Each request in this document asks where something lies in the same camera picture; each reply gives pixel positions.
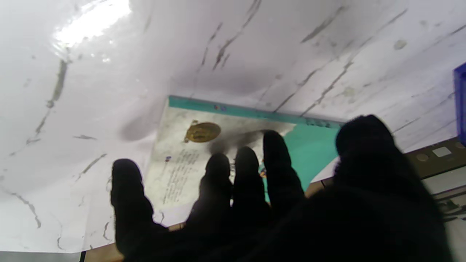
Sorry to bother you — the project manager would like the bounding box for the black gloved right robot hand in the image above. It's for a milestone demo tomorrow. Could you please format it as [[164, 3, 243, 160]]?
[[111, 115, 452, 262]]

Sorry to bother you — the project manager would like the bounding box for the teal illustrated paperback book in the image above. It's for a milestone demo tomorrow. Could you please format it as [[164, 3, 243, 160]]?
[[144, 95, 344, 219]]

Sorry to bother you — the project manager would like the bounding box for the blue plastic file holder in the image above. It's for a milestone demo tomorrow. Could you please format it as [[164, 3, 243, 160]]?
[[453, 62, 466, 146]]

